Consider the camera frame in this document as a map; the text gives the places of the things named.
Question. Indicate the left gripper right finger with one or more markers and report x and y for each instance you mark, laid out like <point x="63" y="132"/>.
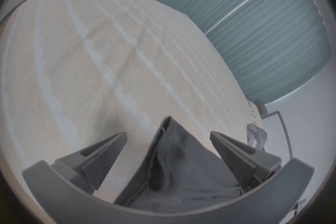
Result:
<point x="244" y="162"/>

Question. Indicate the bed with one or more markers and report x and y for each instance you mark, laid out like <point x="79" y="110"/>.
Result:
<point x="91" y="60"/>

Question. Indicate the pile of clothes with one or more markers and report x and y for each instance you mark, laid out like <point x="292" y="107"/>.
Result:
<point x="257" y="136"/>

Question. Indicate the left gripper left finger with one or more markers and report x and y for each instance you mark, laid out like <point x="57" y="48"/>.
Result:
<point x="105" y="162"/>

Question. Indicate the grey bedside table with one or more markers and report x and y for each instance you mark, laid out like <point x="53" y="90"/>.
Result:
<point x="262" y="107"/>

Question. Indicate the white printed pillow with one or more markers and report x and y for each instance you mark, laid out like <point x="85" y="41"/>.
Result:
<point x="254" y="115"/>

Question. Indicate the black T-shirt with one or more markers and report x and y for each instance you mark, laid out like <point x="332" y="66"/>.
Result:
<point x="183" y="178"/>

